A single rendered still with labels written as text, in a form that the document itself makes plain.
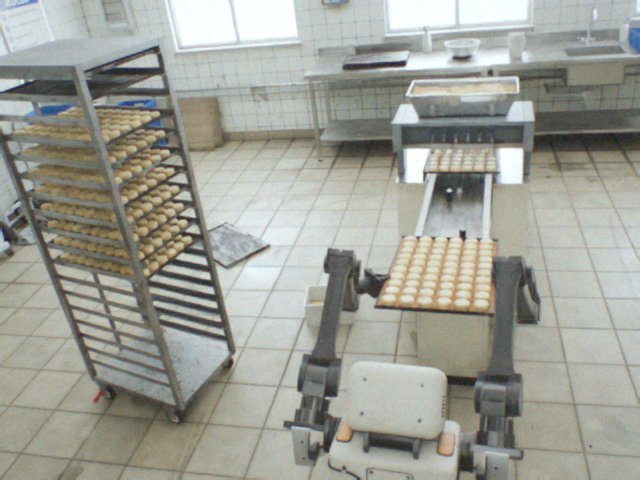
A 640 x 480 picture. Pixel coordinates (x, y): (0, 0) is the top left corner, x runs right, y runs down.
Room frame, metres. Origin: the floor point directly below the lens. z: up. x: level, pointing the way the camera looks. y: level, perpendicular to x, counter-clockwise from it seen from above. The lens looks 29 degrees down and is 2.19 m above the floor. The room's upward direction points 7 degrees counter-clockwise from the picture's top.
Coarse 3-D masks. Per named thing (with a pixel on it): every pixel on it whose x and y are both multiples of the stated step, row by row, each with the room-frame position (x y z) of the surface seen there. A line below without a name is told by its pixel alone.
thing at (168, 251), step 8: (176, 240) 2.57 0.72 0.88; (184, 240) 2.54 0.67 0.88; (192, 240) 2.57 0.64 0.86; (160, 248) 2.49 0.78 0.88; (168, 248) 2.51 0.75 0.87; (176, 248) 2.48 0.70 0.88; (64, 256) 2.54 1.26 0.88; (72, 256) 2.53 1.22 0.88; (80, 256) 2.54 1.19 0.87; (152, 256) 2.42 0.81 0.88; (160, 256) 2.41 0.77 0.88; (168, 256) 2.43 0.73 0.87; (80, 264) 2.47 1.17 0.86; (88, 264) 2.44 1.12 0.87; (96, 264) 2.42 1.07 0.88; (104, 264) 2.40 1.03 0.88; (112, 264) 2.40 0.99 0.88; (120, 264) 2.39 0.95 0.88; (152, 264) 2.35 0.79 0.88; (160, 264) 2.37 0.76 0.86; (120, 272) 2.34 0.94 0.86; (128, 272) 2.33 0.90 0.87; (144, 272) 2.28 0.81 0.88; (152, 272) 2.31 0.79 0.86
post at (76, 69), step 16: (80, 64) 2.21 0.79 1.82; (80, 80) 2.19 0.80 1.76; (80, 96) 2.19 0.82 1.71; (96, 128) 2.20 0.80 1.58; (96, 144) 2.19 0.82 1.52; (112, 176) 2.20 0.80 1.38; (112, 192) 2.19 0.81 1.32; (128, 224) 2.21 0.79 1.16; (128, 240) 2.19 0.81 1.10; (144, 288) 2.19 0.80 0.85; (144, 304) 2.20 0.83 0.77; (160, 336) 2.20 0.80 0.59; (160, 352) 2.20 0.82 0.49; (176, 384) 2.20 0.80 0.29; (176, 400) 2.19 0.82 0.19
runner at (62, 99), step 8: (0, 96) 2.48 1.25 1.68; (8, 96) 2.46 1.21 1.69; (16, 96) 2.43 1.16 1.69; (24, 96) 2.40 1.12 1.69; (32, 96) 2.38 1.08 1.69; (40, 96) 2.36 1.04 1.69; (48, 96) 2.33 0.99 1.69; (56, 96) 2.31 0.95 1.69; (64, 96) 2.28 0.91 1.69; (72, 96) 2.26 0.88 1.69
